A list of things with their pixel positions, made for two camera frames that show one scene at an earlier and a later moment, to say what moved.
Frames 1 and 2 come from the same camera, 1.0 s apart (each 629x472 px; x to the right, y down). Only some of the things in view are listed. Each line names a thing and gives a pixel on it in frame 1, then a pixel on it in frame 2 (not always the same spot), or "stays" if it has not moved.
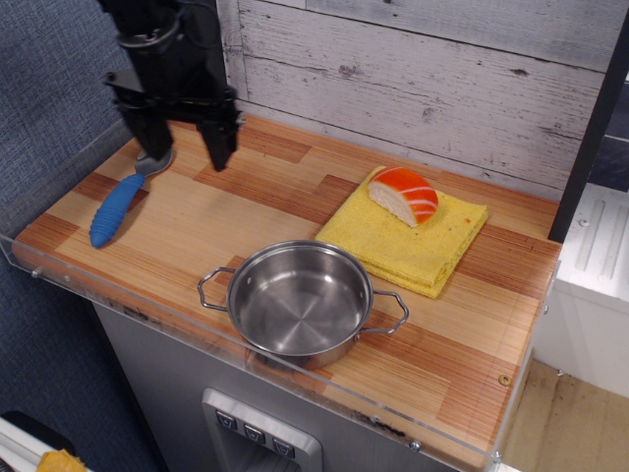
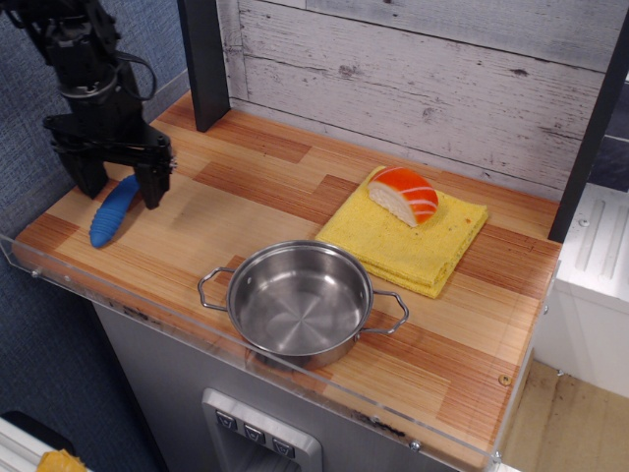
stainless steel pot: (300, 304) stays
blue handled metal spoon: (119, 201) stays
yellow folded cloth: (425, 258) stays
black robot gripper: (176, 78) → (108, 121)
